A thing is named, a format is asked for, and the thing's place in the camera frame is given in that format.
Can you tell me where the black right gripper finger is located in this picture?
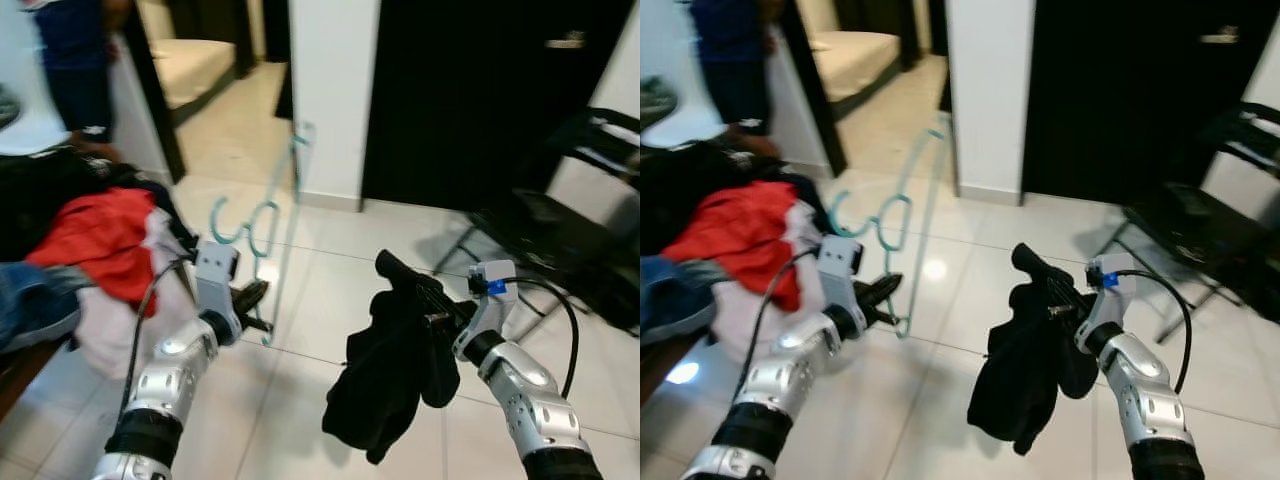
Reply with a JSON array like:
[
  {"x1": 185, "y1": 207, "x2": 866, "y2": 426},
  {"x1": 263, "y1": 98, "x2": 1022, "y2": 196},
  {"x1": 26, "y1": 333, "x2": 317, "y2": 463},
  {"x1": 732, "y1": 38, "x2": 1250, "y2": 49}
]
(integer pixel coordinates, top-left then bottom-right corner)
[
  {"x1": 1012, "y1": 242, "x2": 1072, "y2": 295},
  {"x1": 377, "y1": 249, "x2": 444, "y2": 302}
]

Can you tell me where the teal plastic hanger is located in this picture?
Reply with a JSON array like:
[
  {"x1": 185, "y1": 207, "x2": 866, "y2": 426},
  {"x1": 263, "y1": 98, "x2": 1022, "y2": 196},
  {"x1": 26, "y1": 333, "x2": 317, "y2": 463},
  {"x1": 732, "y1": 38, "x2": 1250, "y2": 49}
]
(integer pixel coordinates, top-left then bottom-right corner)
[
  {"x1": 826, "y1": 118, "x2": 951, "y2": 341},
  {"x1": 209, "y1": 120, "x2": 318, "y2": 348}
]

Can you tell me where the plain black garment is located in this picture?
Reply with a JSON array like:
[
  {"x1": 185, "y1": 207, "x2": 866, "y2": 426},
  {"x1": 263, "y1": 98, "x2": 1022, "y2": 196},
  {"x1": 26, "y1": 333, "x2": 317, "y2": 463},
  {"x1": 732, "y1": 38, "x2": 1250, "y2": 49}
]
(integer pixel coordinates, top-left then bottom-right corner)
[
  {"x1": 966, "y1": 280, "x2": 1099, "y2": 458},
  {"x1": 321, "y1": 285, "x2": 463, "y2": 467}
]

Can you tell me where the white garment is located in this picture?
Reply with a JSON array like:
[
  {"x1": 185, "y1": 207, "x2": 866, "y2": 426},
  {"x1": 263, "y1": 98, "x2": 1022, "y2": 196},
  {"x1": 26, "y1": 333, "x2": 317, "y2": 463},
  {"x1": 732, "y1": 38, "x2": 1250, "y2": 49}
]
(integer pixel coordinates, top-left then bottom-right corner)
[
  {"x1": 712, "y1": 200, "x2": 831, "y2": 363},
  {"x1": 72, "y1": 208, "x2": 206, "y2": 381}
]

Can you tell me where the black folding chair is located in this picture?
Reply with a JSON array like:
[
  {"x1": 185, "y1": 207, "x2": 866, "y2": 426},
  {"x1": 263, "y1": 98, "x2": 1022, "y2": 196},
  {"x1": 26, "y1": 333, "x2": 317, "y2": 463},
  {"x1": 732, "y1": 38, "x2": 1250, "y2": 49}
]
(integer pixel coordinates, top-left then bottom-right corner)
[
  {"x1": 1095, "y1": 100, "x2": 1280, "y2": 346},
  {"x1": 432, "y1": 105, "x2": 641, "y2": 336}
]

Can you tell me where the red garment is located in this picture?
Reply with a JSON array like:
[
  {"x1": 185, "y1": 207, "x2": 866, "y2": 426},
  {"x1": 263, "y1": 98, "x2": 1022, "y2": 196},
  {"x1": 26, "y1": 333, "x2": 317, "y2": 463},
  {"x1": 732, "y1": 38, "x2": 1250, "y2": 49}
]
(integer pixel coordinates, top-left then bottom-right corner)
[
  {"x1": 660, "y1": 182, "x2": 801, "y2": 313},
  {"x1": 24, "y1": 187, "x2": 161, "y2": 319}
]

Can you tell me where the blue denim jacket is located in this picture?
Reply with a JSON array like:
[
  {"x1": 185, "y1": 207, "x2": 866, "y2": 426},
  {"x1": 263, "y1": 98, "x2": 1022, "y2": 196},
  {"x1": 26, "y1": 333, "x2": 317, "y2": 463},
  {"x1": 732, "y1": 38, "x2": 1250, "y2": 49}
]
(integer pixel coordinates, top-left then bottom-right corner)
[
  {"x1": 0, "y1": 260, "x2": 93, "y2": 357},
  {"x1": 640, "y1": 255, "x2": 723, "y2": 346}
]

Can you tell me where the cream mattress bed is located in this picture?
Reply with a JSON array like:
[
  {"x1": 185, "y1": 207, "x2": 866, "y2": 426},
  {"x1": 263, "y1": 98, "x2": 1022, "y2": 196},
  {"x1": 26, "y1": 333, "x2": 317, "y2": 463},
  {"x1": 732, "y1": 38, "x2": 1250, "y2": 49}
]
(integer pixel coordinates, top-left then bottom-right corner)
[
  {"x1": 805, "y1": 0, "x2": 903, "y2": 106},
  {"x1": 138, "y1": 0, "x2": 243, "y2": 113}
]

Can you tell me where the person in dark blue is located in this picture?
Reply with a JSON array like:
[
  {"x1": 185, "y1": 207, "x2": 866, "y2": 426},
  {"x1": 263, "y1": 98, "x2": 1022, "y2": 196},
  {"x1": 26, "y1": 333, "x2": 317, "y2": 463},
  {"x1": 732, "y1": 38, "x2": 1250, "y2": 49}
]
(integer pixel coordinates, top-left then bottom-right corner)
[
  {"x1": 688, "y1": 0, "x2": 783, "y2": 159},
  {"x1": 18, "y1": 0, "x2": 138, "y2": 163}
]

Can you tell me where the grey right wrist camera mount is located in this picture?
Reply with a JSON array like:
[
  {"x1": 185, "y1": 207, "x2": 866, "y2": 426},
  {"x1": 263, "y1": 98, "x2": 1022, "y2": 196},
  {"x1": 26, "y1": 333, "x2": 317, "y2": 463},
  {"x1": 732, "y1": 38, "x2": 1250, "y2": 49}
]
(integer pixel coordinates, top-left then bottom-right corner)
[
  {"x1": 1075, "y1": 253, "x2": 1139, "y2": 356},
  {"x1": 455, "y1": 259, "x2": 519, "y2": 363}
]

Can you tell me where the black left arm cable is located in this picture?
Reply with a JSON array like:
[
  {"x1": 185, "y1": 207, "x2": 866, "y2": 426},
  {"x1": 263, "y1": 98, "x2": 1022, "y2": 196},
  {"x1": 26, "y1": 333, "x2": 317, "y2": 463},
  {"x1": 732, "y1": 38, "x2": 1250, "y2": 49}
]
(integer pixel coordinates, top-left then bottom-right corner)
[
  {"x1": 118, "y1": 254, "x2": 198, "y2": 421},
  {"x1": 738, "y1": 247, "x2": 821, "y2": 406}
]

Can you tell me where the black door with handle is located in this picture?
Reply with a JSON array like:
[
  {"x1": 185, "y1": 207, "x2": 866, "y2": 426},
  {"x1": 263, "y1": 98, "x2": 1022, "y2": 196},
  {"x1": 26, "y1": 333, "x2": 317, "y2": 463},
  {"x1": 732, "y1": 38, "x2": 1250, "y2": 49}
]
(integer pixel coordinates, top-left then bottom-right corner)
[
  {"x1": 1022, "y1": 0, "x2": 1276, "y2": 206},
  {"x1": 360, "y1": 0, "x2": 638, "y2": 213}
]

